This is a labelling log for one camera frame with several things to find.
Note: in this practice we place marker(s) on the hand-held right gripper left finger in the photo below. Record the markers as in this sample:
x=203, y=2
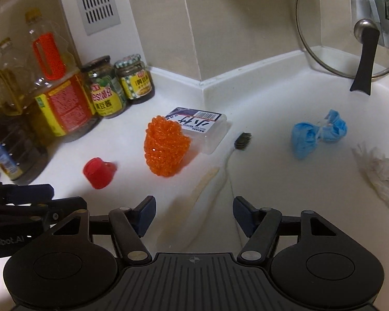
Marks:
x=144, y=215

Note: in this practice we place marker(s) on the red bottle cap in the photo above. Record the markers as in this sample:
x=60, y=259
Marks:
x=99, y=173

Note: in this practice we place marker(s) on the crumpled white tissue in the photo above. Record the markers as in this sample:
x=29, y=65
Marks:
x=379, y=171

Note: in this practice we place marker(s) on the white toothbrush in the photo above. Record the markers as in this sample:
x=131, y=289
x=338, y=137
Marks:
x=243, y=141

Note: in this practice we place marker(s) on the orange bead ball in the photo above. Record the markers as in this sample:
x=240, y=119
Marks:
x=165, y=149

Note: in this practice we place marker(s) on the small sauce jar checked lid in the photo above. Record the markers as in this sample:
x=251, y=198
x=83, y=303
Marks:
x=136, y=82

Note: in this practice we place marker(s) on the blue face mask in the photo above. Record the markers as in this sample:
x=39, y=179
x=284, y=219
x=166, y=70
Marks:
x=306, y=137

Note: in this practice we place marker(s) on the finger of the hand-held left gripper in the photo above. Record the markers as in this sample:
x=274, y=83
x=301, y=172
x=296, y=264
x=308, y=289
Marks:
x=68, y=207
x=29, y=192

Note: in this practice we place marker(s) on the dark oil bottle blue label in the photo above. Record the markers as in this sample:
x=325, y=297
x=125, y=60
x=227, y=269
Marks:
x=9, y=155

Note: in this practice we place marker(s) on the grey wall vent grille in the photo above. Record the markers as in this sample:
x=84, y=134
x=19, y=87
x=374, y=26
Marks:
x=95, y=3

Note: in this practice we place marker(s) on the glass pot lid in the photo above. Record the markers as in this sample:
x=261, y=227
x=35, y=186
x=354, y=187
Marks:
x=364, y=61

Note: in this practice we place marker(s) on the clear plastic floss box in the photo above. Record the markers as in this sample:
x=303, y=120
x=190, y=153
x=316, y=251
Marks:
x=210, y=129

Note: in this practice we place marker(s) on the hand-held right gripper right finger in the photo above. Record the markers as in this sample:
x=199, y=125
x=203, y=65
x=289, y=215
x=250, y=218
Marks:
x=244, y=215

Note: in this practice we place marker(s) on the large sauce jar yellow label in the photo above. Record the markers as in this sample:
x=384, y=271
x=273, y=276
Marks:
x=105, y=94

